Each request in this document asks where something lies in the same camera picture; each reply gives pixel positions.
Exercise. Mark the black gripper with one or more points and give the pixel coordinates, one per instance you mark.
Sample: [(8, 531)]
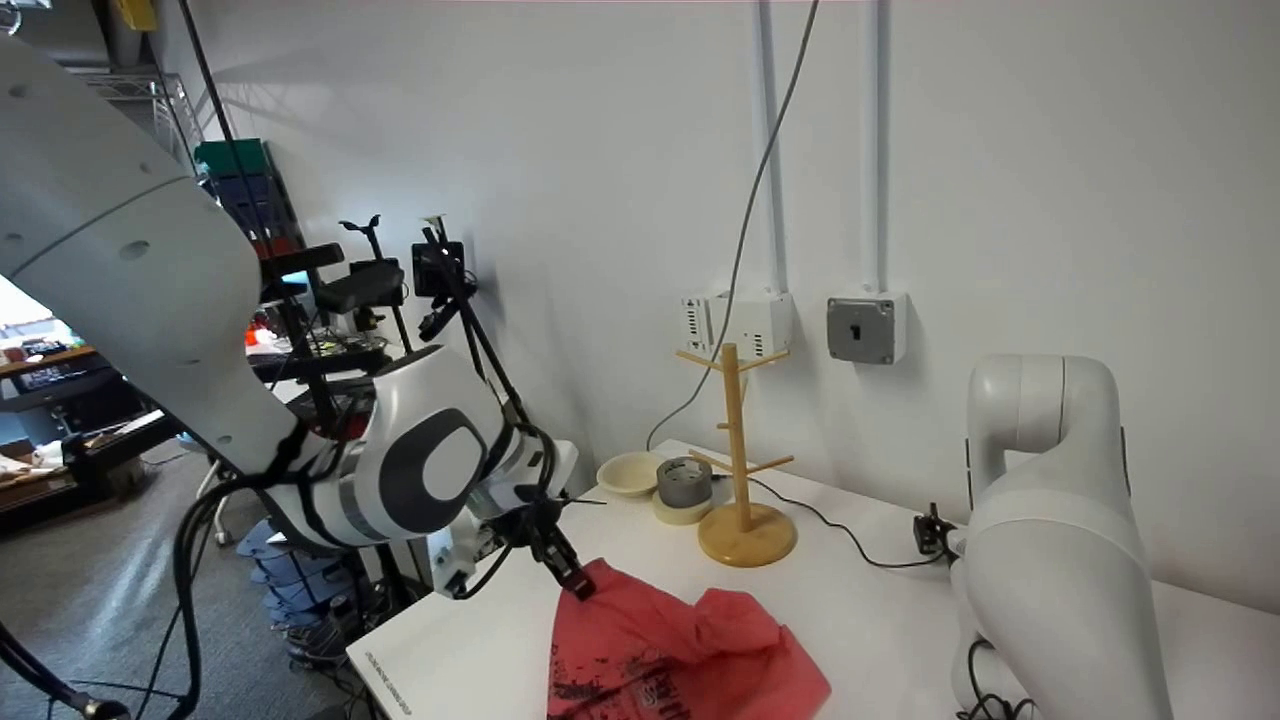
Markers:
[(535, 520)]

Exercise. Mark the orange printed sweater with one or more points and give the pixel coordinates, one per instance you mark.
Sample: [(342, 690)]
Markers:
[(694, 666)]

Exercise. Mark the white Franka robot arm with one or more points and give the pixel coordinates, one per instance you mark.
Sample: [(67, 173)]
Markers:
[(123, 254)]

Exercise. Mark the cream plastic bowl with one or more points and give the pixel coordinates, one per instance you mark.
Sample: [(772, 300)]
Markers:
[(625, 477)]

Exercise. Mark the grey tape roll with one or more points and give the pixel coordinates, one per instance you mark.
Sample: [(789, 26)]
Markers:
[(685, 498)]

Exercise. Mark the wooden mug tree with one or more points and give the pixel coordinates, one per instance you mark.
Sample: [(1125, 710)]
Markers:
[(747, 534)]

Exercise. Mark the black tripod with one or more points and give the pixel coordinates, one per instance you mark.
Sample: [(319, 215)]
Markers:
[(483, 351)]

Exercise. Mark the blue fabric bag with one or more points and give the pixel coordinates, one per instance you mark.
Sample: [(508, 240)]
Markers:
[(286, 574)]

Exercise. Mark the grey junction box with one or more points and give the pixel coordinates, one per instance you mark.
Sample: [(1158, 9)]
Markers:
[(866, 328)]

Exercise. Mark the green storage crate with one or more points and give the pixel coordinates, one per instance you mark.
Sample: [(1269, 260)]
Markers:
[(240, 165)]

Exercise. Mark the wooden workbench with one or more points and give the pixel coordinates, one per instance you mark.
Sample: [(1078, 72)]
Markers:
[(40, 363)]

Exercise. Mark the black pole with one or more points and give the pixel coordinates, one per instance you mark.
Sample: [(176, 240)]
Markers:
[(203, 67)]

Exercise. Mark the yellow object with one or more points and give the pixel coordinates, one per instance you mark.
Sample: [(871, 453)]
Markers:
[(139, 19)]

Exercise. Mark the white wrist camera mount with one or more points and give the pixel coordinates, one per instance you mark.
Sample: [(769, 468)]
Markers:
[(463, 553)]

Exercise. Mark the white wall socket with ports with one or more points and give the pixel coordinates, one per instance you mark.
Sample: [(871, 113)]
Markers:
[(707, 324)]

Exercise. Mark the plain white wall box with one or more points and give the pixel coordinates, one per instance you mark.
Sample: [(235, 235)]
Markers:
[(763, 324)]

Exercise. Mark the black tripod camera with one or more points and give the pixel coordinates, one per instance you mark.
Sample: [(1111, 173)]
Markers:
[(437, 264)]

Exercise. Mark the white wall conduit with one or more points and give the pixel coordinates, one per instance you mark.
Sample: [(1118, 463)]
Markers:
[(772, 134), (881, 134)]

